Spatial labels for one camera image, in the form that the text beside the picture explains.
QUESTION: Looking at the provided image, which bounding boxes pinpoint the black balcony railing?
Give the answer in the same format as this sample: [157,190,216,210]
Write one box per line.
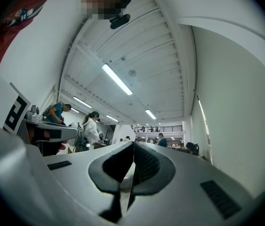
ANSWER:
[131,124,184,133]

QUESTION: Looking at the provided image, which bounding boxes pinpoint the narrow vertical wall window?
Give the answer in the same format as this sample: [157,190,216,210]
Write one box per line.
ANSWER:
[197,99,210,137]

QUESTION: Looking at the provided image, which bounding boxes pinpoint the black head-worn camera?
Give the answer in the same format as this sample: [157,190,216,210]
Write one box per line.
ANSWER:
[109,13,131,30]

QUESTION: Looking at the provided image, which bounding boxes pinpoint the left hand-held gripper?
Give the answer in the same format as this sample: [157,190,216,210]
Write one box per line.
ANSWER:
[2,82,79,144]

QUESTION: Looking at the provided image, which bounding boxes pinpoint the short ceiling tube light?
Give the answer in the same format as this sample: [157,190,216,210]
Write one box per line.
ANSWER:
[105,114,120,122]
[145,109,157,120]

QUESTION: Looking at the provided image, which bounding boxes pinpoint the person's left hand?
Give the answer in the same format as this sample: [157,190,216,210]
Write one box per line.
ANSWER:
[27,126,67,156]

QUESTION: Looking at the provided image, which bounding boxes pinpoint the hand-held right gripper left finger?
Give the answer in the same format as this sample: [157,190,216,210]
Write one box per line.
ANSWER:
[43,141,135,226]

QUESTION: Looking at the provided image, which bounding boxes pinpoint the long ceiling tube light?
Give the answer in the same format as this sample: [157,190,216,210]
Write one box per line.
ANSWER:
[72,96,93,109]
[101,63,133,96]

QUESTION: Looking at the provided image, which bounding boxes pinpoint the person's white and red shirt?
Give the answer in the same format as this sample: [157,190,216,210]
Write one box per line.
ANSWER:
[0,0,93,133]

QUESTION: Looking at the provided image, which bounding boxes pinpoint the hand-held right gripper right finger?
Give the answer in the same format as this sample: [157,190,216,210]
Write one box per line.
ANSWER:
[122,141,260,226]

